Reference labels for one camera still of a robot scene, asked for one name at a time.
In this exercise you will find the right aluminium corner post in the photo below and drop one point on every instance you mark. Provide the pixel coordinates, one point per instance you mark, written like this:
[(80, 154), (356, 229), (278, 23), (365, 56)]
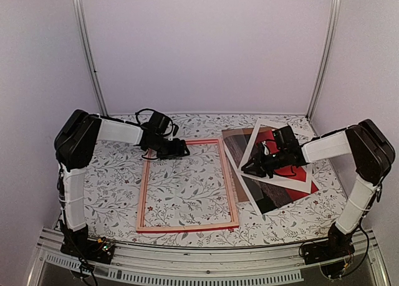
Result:
[(327, 48)]

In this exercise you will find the white photo mat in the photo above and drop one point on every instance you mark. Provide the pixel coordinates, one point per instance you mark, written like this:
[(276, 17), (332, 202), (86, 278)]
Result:
[(284, 182)]

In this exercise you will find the wooden picture frame red edge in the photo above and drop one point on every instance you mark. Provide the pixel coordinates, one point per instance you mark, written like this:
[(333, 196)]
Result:
[(143, 186)]

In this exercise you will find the red black abstract photo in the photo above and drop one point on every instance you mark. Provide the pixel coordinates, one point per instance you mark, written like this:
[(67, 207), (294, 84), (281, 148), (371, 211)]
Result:
[(265, 197)]

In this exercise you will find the floral patterned table cover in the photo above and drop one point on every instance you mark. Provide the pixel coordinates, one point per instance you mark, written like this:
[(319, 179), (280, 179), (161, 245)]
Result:
[(191, 202)]

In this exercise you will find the brown backing board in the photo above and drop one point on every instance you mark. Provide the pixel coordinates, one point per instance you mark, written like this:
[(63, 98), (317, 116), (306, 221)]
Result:
[(236, 141)]

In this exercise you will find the aluminium corner post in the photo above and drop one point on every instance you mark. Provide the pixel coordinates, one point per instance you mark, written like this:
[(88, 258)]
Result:
[(93, 73), (327, 48)]

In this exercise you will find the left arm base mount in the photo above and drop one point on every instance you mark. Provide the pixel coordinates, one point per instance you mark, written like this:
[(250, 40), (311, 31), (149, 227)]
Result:
[(100, 250)]

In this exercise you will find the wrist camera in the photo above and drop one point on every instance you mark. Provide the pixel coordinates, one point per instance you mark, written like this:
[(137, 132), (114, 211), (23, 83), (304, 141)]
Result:
[(161, 124), (285, 138)]

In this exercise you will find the front aluminium rail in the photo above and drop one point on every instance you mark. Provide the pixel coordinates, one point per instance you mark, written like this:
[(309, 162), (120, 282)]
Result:
[(141, 264)]

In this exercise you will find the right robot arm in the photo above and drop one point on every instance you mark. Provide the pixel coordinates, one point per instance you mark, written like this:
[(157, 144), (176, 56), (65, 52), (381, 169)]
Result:
[(371, 153)]

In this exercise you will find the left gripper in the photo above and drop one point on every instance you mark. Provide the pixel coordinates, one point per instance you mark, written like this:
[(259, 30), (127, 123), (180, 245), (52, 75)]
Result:
[(178, 151)]

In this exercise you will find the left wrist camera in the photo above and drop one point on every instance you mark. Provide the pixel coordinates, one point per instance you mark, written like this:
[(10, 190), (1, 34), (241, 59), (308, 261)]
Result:
[(161, 124)]

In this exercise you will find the left aluminium corner post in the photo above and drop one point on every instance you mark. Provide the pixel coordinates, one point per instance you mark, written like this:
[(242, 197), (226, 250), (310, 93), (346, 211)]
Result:
[(93, 73)]

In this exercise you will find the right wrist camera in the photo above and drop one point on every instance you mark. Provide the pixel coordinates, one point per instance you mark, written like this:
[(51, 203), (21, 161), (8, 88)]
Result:
[(285, 138)]

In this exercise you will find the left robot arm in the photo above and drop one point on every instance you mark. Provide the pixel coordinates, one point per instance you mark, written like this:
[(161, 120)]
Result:
[(74, 148)]

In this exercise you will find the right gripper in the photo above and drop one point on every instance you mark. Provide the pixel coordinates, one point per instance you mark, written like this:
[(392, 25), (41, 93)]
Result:
[(258, 166)]

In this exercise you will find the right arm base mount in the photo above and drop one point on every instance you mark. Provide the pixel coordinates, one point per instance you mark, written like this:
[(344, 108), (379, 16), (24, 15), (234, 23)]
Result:
[(334, 257)]

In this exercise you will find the clear acrylic sheet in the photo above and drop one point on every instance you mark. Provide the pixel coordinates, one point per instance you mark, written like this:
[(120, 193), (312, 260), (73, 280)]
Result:
[(187, 186)]

